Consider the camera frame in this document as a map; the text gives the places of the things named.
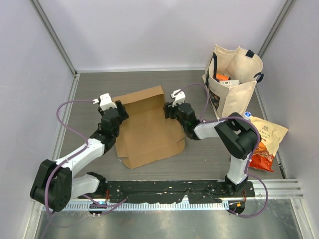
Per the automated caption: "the white slotted cable duct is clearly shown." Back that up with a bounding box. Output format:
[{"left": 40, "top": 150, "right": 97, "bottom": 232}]
[{"left": 42, "top": 201, "right": 230, "bottom": 212}]

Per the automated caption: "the white box in bag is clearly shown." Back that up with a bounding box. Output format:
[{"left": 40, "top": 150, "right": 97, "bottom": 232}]
[{"left": 219, "top": 80, "right": 240, "bottom": 88}]

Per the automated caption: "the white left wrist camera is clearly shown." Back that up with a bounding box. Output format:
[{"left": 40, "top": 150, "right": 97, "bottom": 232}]
[{"left": 93, "top": 93, "right": 117, "bottom": 111}]

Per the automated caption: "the orange chips bag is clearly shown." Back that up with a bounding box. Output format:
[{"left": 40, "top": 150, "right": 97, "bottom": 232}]
[{"left": 250, "top": 117, "right": 289, "bottom": 172}]

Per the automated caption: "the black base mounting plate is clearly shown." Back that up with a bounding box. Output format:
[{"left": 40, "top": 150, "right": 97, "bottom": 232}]
[{"left": 77, "top": 179, "right": 256, "bottom": 204}]

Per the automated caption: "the beige canvas tote bag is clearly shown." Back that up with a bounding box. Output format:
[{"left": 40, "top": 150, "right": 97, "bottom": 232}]
[{"left": 202, "top": 45, "right": 264, "bottom": 118}]

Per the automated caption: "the orange item in bag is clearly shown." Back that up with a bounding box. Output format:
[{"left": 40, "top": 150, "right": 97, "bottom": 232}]
[{"left": 216, "top": 73, "right": 231, "bottom": 81}]

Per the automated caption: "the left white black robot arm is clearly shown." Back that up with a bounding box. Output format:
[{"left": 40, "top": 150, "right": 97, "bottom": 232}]
[{"left": 30, "top": 99, "right": 129, "bottom": 214}]

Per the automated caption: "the brown cardboard box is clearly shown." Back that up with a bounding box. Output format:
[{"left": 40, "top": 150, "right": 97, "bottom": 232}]
[{"left": 113, "top": 86, "right": 185, "bottom": 169}]

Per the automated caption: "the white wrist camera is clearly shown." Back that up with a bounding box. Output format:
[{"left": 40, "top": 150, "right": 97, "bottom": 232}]
[
  {"left": 170, "top": 89, "right": 186, "bottom": 107},
  {"left": 93, "top": 93, "right": 117, "bottom": 111}
]

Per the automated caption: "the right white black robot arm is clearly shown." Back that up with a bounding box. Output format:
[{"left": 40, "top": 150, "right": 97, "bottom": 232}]
[{"left": 163, "top": 102, "right": 261, "bottom": 197}]

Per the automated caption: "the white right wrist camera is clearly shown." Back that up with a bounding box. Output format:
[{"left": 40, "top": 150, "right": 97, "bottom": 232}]
[{"left": 170, "top": 89, "right": 186, "bottom": 107}]

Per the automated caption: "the clear plastic water bottle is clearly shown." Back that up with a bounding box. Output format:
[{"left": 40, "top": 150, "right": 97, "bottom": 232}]
[{"left": 243, "top": 111, "right": 252, "bottom": 120}]

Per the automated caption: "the aluminium frame rail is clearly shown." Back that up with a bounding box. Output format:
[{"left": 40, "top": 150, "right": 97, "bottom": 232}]
[{"left": 31, "top": 179, "right": 305, "bottom": 202}]

